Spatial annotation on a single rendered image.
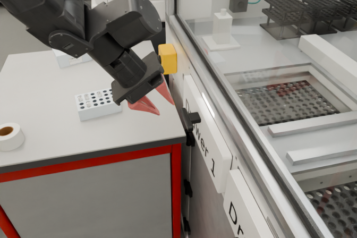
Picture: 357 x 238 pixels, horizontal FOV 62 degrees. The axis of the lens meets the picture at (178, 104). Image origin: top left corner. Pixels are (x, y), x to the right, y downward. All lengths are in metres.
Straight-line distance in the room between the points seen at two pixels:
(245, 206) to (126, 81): 0.27
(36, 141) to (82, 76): 0.33
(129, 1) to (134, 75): 0.13
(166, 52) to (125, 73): 0.42
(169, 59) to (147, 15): 0.47
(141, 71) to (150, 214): 0.70
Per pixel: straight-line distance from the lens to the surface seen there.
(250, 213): 0.48
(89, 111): 0.90
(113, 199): 1.01
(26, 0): 0.39
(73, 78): 1.12
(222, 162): 0.55
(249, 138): 0.50
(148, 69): 0.51
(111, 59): 0.48
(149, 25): 0.43
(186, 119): 0.64
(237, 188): 0.51
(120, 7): 0.43
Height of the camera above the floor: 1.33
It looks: 37 degrees down
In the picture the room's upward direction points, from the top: straight up
